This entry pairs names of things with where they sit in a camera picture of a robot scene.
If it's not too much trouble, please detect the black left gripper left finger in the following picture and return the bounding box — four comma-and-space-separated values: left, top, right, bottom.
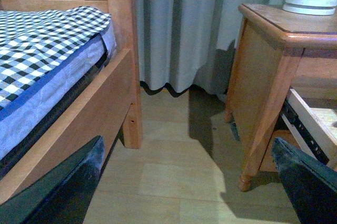
1, 136, 105, 223

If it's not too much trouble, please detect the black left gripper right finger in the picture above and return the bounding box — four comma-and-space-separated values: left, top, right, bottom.
272, 138, 336, 223

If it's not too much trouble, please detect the wooden drawer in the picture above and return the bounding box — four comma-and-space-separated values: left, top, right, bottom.
281, 86, 336, 170

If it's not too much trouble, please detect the blue mattress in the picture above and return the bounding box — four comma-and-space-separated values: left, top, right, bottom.
1, 23, 116, 159

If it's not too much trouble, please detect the wooden nightstand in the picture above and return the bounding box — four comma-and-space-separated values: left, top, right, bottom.
225, 4, 336, 191

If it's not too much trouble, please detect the black white checkered bedsheet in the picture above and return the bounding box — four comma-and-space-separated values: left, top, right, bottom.
1, 6, 111, 109

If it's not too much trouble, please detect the light grey curtain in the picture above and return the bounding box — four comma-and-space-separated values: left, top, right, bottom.
136, 0, 284, 95

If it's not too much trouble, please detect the wooden bed frame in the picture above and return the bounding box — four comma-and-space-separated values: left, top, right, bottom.
1, 0, 142, 202

